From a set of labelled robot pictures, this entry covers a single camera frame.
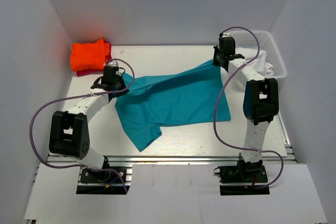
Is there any teal t-shirt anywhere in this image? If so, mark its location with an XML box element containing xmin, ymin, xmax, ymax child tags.
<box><xmin>115</xmin><ymin>60</ymin><xmax>231</xmax><ymax>152</ymax></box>

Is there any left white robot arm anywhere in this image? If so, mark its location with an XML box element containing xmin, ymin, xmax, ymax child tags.
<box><xmin>49</xmin><ymin>61</ymin><xmax>128</xmax><ymax>182</ymax></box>

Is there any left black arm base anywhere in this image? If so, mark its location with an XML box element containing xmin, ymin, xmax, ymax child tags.
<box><xmin>76</xmin><ymin>157</ymin><xmax>132</xmax><ymax>195</ymax></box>

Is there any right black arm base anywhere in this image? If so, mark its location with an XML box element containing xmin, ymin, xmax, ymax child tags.
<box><xmin>214</xmin><ymin>159</ymin><xmax>270</xmax><ymax>196</ymax></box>

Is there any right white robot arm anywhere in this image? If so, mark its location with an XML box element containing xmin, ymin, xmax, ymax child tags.
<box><xmin>213</xmin><ymin>33</ymin><xmax>279</xmax><ymax>182</ymax></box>

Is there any red folded t-shirt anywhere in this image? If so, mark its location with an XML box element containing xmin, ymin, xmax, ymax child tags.
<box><xmin>76</xmin><ymin>42</ymin><xmax>112</xmax><ymax>77</ymax></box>

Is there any white plastic basket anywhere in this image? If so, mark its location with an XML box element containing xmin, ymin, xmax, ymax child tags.
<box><xmin>229</xmin><ymin>30</ymin><xmax>287</xmax><ymax>79</ymax></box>

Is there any white crumpled t-shirt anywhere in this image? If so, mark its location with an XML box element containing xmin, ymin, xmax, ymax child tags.
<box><xmin>236</xmin><ymin>47</ymin><xmax>274</xmax><ymax>78</ymax></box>

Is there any orange folded t-shirt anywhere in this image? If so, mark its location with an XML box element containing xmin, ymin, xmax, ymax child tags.
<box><xmin>70</xmin><ymin>38</ymin><xmax>111</xmax><ymax>72</ymax></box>

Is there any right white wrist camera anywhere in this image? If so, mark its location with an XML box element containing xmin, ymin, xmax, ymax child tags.
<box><xmin>219</xmin><ymin>33</ymin><xmax>232</xmax><ymax>38</ymax></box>

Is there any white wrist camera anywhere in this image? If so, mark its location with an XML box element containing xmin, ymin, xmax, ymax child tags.
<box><xmin>219</xmin><ymin>33</ymin><xmax>232</xmax><ymax>38</ymax></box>
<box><xmin>105</xmin><ymin>60</ymin><xmax>119</xmax><ymax>67</ymax></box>

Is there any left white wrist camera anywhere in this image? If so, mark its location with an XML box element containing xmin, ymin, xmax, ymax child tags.
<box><xmin>105</xmin><ymin>60</ymin><xmax>119</xmax><ymax>67</ymax></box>

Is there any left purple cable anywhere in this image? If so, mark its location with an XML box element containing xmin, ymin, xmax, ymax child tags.
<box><xmin>29</xmin><ymin>58</ymin><xmax>135</xmax><ymax>194</ymax></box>

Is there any purple cable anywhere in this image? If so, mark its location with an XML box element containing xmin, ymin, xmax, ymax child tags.
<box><xmin>29</xmin><ymin>58</ymin><xmax>135</xmax><ymax>194</ymax></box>
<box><xmin>213</xmin><ymin>26</ymin><xmax>285</xmax><ymax>189</ymax></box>

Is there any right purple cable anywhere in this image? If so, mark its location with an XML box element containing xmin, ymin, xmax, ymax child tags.
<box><xmin>213</xmin><ymin>26</ymin><xmax>285</xmax><ymax>189</ymax></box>

